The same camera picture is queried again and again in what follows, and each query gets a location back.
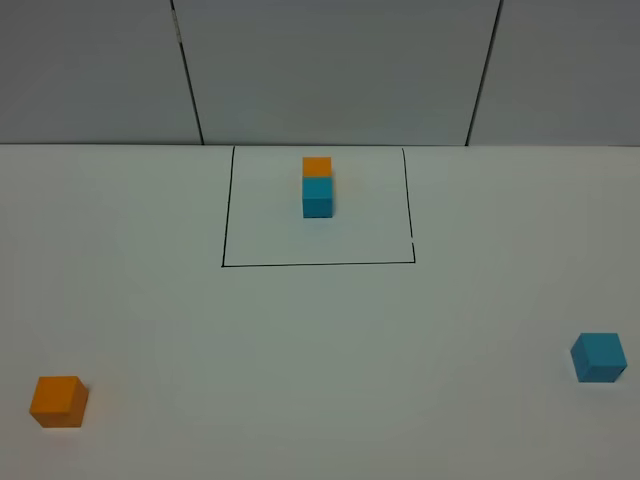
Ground blue template cube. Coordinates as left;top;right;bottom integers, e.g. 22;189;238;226
302;177;334;218

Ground orange template cube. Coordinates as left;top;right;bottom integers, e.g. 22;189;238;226
302;157;333;178

